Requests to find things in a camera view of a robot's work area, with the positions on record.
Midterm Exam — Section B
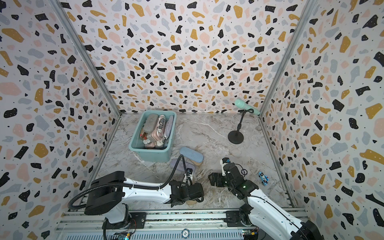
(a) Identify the green microphone on black stand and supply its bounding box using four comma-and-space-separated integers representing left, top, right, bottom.
227, 98, 261, 145

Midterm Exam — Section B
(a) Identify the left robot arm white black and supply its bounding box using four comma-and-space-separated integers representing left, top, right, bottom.
85, 171, 204, 224

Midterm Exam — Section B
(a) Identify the purple felt case horizontal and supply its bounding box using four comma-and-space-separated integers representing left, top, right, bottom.
170, 159, 196, 174

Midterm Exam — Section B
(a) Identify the light blue felt case right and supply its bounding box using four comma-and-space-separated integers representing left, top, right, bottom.
180, 147, 204, 161

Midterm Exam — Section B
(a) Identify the purple felt case diagonal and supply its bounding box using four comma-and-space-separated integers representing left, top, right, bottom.
163, 115, 174, 140

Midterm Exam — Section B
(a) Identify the tan case behind blue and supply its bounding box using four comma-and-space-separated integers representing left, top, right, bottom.
191, 160, 203, 166

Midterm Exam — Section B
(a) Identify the plaid tartan glasses case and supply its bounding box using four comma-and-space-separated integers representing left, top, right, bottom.
140, 129, 148, 141

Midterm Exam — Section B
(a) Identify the pink glasses case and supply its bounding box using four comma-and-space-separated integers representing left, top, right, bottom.
143, 127, 163, 147

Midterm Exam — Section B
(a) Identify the small blue toy car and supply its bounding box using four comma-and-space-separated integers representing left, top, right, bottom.
259, 172, 269, 186

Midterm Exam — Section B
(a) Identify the tan felt case front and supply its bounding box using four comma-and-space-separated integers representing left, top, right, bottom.
186, 200, 198, 206

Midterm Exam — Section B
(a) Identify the teal plastic storage box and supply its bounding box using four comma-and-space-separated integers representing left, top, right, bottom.
129, 110, 177, 163

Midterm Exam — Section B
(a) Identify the newspaper flag case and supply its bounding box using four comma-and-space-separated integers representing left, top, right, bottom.
156, 115, 166, 135

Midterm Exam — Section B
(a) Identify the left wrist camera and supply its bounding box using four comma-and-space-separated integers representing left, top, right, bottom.
186, 168, 193, 185

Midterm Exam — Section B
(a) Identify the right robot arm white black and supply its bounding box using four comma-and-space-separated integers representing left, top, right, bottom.
209, 163, 323, 240

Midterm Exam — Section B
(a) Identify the grey felt case front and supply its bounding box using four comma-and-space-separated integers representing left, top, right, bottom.
143, 114, 159, 133

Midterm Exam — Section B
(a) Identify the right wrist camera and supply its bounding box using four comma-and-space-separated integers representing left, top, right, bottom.
220, 157, 231, 177

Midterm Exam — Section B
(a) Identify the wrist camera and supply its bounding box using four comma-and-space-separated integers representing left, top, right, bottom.
186, 168, 193, 185
220, 157, 231, 177

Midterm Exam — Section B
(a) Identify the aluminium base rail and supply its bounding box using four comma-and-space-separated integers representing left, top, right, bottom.
52, 209, 270, 240

